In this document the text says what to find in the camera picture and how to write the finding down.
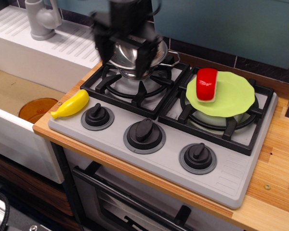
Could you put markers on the black right burner grate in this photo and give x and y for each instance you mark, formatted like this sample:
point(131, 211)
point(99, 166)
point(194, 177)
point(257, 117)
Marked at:
point(238, 133)

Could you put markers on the black left burner grate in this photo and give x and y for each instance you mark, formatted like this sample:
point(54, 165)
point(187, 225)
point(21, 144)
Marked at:
point(145, 97)

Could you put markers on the grey toy stove top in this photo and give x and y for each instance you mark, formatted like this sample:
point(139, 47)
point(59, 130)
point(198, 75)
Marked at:
point(226, 184)

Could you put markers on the toy oven door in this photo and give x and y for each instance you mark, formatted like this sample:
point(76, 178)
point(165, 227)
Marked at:
point(126, 210)

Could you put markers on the light green plastic plate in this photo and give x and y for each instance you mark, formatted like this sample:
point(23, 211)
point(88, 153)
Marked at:
point(234, 96)

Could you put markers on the yellow toy banana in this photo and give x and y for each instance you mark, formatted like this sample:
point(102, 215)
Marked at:
point(72, 105)

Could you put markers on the grey toy faucet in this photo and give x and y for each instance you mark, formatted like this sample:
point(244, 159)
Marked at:
point(43, 21)

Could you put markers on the black stove knob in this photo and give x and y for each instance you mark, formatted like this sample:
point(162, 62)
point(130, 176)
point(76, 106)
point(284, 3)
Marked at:
point(198, 159)
point(144, 137)
point(97, 118)

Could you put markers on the black left stove knob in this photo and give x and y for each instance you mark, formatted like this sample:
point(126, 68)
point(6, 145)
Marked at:
point(97, 118)

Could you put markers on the black right stove knob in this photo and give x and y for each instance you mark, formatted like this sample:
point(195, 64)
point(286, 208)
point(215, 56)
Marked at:
point(198, 159)

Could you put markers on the stainless steel colander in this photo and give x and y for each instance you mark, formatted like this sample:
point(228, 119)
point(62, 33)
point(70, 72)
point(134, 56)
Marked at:
point(124, 59)

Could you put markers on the black burner grate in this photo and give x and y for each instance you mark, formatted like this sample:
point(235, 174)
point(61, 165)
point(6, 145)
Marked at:
point(238, 133)
point(145, 97)

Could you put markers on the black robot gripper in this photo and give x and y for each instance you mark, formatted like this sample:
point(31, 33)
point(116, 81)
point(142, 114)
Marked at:
point(131, 29)

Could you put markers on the white toy sink unit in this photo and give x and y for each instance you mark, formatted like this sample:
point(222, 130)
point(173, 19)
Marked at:
point(31, 69)

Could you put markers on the red white cheese wedge toy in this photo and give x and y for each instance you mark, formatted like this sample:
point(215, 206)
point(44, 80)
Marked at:
point(206, 85)

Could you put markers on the black middle stove knob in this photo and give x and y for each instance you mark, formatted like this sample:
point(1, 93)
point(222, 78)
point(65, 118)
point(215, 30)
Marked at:
point(144, 137)

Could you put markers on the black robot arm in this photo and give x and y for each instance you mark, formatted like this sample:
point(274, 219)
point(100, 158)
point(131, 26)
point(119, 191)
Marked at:
point(131, 6)

